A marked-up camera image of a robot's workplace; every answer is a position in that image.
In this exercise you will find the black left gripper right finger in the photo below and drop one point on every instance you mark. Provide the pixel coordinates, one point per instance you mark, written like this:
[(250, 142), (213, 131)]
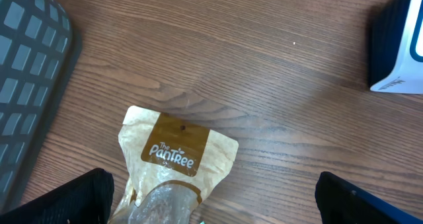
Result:
[(339, 201)]

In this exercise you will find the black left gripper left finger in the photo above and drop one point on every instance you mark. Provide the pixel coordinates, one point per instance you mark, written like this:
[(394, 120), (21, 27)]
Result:
[(86, 199)]

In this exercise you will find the brown white snack packet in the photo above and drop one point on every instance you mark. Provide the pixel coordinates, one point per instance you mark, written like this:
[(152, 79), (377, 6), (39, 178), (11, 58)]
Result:
[(174, 166)]

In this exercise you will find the white barcode scanner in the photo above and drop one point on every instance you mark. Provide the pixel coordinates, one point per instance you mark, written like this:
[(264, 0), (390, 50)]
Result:
[(395, 48)]

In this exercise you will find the grey plastic basket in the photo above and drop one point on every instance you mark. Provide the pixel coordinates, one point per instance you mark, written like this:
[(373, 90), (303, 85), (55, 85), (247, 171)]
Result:
[(39, 51)]

